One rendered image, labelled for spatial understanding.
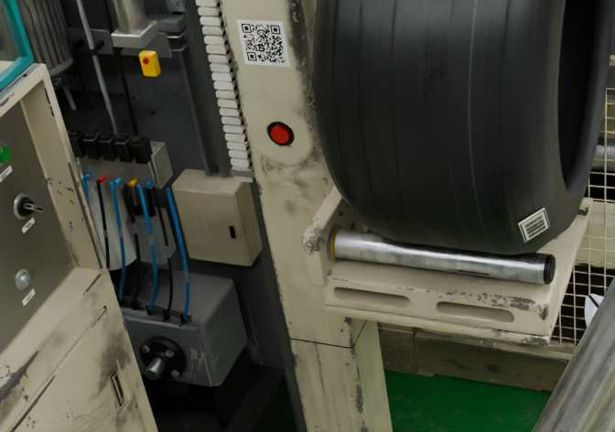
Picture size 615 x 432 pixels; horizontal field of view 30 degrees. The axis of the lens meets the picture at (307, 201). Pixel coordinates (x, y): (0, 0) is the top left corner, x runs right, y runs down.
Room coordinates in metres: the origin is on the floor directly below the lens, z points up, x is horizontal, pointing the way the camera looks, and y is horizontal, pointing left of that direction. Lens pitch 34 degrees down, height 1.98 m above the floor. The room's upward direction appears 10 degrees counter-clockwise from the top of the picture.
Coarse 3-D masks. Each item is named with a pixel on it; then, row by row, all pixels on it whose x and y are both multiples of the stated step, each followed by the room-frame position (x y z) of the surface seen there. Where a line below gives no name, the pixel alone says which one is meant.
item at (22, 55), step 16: (0, 0) 1.50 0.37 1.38; (0, 16) 1.49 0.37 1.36; (16, 16) 1.51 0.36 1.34; (0, 32) 1.48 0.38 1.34; (16, 32) 1.51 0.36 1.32; (0, 48) 1.48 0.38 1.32; (16, 48) 1.50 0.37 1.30; (0, 64) 1.47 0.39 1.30; (16, 64) 1.49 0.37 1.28; (0, 80) 1.45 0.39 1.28
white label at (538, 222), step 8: (544, 208) 1.20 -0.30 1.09; (536, 216) 1.20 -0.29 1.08; (544, 216) 1.21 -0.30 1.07; (520, 224) 1.20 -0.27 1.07; (528, 224) 1.20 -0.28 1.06; (536, 224) 1.21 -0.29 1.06; (544, 224) 1.22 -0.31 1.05; (528, 232) 1.21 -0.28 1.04; (536, 232) 1.22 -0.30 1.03; (528, 240) 1.22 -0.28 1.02
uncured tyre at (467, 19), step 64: (320, 0) 1.37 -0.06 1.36; (384, 0) 1.30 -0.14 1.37; (448, 0) 1.26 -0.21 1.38; (512, 0) 1.23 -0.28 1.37; (576, 0) 1.69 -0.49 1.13; (320, 64) 1.32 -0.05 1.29; (384, 64) 1.26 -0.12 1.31; (448, 64) 1.22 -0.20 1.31; (512, 64) 1.20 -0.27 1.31; (576, 64) 1.64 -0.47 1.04; (320, 128) 1.32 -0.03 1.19; (384, 128) 1.24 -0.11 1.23; (448, 128) 1.20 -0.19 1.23; (512, 128) 1.18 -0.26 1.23; (576, 128) 1.56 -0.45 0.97; (384, 192) 1.25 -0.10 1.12; (448, 192) 1.21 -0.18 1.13; (512, 192) 1.18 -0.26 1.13; (576, 192) 1.35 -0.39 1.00
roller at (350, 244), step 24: (336, 240) 1.44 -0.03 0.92; (360, 240) 1.43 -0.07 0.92; (384, 240) 1.42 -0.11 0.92; (408, 264) 1.38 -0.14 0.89; (432, 264) 1.36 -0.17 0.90; (456, 264) 1.35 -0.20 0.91; (480, 264) 1.33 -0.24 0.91; (504, 264) 1.32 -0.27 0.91; (528, 264) 1.30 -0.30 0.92; (552, 264) 1.30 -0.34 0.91
